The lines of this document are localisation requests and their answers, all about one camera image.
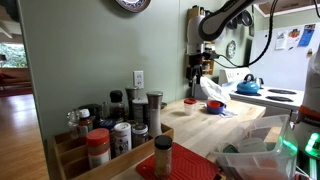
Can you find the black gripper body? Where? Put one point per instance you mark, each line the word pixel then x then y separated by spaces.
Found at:
pixel 195 68

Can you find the blue bowl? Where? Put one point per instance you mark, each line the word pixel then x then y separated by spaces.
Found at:
pixel 216 110

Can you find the green plastic lid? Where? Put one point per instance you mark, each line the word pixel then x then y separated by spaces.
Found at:
pixel 230 148

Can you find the black lid spice jar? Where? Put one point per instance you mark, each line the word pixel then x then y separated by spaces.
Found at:
pixel 163 156

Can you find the blue lid jar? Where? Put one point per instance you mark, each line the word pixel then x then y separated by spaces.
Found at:
pixel 107 125

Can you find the orange lid spice jar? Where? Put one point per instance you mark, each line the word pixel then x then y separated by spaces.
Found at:
pixel 98 148

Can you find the white crumpled cloth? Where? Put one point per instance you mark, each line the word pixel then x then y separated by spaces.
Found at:
pixel 213 88

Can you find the orange cup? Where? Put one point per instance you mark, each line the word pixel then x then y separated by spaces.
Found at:
pixel 214 104

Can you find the steel pepper mill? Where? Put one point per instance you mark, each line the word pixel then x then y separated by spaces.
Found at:
pixel 155 113

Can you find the blue kettle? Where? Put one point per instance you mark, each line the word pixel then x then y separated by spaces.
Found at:
pixel 247 87

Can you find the black stove burner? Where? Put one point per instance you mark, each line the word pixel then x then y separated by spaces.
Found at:
pixel 248 94
pixel 282 91
pixel 279 98

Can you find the hanging dark pan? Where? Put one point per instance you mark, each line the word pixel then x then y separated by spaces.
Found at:
pixel 247 18
pixel 232 24

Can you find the grey spice tin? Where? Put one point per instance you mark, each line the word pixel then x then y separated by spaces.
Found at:
pixel 139 110

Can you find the dark pepper mill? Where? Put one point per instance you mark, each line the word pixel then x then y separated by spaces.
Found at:
pixel 131 96

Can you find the white stove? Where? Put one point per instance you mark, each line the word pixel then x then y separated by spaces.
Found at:
pixel 266 96

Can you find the dark glass spice jar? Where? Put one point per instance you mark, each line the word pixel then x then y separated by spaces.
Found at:
pixel 139 135

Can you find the black cap bottle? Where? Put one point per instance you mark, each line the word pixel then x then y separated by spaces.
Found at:
pixel 117 105

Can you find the red silicone mat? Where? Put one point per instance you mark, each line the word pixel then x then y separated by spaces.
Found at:
pixel 186 163

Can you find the clear plastic container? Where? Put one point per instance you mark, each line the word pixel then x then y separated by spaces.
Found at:
pixel 252 145

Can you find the white refrigerator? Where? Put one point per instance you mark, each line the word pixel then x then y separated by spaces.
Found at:
pixel 283 70

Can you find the white paper note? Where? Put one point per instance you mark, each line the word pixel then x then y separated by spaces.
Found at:
pixel 281 40

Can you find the white spice canister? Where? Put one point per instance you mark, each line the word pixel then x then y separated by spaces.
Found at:
pixel 123 138

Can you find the clear plastic bin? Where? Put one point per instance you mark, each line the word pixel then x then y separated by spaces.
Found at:
pixel 253 160

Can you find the colourful paper flyer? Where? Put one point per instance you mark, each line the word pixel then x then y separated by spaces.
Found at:
pixel 294 36

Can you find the dark round jar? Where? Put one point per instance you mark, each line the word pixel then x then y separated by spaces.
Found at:
pixel 93 111

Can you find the wooden spice tray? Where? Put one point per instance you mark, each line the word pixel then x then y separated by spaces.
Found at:
pixel 116 165

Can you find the small fridge magnet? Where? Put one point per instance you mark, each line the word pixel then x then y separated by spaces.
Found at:
pixel 309 52

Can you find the white cap small bottle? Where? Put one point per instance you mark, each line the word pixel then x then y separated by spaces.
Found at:
pixel 85 123

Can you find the blue paper flyer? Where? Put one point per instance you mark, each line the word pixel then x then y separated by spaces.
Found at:
pixel 306 35

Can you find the clear glass shaker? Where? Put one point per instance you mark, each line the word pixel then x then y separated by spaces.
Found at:
pixel 72 123

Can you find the wooden wall spice rack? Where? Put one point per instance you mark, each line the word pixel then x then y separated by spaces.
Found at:
pixel 192 13
pixel 209 65

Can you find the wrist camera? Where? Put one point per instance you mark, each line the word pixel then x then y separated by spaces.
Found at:
pixel 210 55

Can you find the small patterned wall plate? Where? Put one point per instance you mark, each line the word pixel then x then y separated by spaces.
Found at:
pixel 231 49

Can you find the white wall outlet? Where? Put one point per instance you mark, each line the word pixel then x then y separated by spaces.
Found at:
pixel 138 79

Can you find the large patterned wall plate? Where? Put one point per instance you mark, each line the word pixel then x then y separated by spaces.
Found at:
pixel 133 4

